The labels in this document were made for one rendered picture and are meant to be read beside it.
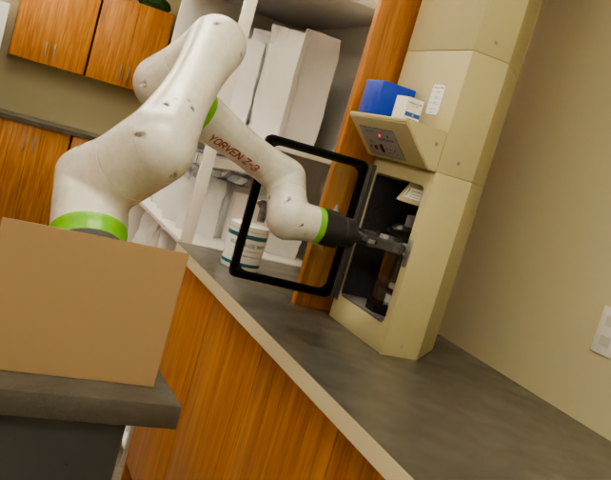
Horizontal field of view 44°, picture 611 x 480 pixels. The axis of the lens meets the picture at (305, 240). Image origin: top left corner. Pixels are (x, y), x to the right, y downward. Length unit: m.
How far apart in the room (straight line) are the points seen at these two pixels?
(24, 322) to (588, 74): 1.60
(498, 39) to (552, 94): 0.43
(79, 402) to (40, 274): 0.20
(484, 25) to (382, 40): 0.38
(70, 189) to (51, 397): 0.35
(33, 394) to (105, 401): 0.10
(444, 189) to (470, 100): 0.22
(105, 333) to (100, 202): 0.22
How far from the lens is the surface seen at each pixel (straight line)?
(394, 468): 1.28
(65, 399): 1.19
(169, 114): 1.27
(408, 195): 1.99
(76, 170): 1.33
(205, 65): 1.46
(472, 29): 1.93
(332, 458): 1.52
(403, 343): 1.94
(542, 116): 2.31
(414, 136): 1.83
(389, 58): 2.20
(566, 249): 2.11
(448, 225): 1.92
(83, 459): 1.31
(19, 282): 1.19
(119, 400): 1.20
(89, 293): 1.21
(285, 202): 1.84
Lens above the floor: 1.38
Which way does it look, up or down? 7 degrees down
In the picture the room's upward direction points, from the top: 16 degrees clockwise
